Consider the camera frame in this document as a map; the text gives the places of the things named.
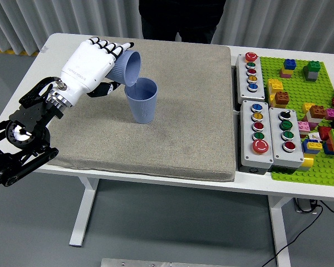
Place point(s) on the green toy baseplate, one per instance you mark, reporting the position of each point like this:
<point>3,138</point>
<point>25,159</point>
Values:
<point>297,86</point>

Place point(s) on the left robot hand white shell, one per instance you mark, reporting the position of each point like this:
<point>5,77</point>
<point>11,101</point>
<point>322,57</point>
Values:
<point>89,64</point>

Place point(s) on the grey toy brick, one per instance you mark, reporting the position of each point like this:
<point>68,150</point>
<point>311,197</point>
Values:
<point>312,76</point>

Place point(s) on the white curtain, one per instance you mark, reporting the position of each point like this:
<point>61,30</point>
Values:
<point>72,16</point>

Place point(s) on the magenta toy brick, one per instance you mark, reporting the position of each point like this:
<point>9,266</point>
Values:
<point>331,114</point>

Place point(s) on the blue ribbed cup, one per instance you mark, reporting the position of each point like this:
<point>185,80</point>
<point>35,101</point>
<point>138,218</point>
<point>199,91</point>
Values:
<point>121,68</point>
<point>142,108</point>

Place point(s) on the pink toy brick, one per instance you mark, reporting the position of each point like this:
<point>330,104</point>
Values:
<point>304,126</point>
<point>284,75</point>

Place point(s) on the grey selector switch control box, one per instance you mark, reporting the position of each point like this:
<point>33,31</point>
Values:
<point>278,155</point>

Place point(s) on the blue toy brick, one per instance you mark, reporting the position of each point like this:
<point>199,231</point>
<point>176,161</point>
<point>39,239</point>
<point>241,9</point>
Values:
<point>328,150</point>
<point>306,147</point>
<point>290,64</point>

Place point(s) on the white printed toy tile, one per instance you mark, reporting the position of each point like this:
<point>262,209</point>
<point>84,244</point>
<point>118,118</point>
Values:
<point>314,136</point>

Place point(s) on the grey-brown mat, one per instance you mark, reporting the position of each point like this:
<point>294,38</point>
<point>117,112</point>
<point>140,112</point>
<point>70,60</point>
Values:
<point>161,125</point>

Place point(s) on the yellow floor tape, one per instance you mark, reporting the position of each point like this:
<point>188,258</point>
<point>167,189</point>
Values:
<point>5,51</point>

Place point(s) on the green toy brick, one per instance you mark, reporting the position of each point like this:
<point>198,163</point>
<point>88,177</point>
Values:
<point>313,66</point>

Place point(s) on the brown toy brick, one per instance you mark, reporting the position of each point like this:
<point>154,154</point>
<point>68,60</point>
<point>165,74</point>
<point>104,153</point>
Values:
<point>281,98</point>
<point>317,111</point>

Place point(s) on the white toy brick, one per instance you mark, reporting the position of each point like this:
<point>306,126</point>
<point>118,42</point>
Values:
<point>314,119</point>

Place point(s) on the yellow round toy brick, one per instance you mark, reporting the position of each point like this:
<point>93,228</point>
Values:
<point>308,162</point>

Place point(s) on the red toy brick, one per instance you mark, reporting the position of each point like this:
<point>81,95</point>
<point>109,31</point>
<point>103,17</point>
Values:
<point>324,133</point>

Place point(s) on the person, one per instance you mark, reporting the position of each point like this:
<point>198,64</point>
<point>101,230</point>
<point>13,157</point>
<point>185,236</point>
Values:
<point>183,19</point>

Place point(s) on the white table leg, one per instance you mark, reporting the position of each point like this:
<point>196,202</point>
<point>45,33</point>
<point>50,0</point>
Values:
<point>279,231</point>
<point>83,211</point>

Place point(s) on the grey five-button control box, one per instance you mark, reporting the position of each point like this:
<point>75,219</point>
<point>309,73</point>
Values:
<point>247,155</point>
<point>249,94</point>

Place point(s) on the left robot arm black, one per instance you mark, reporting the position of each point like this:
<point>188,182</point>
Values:
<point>30,114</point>

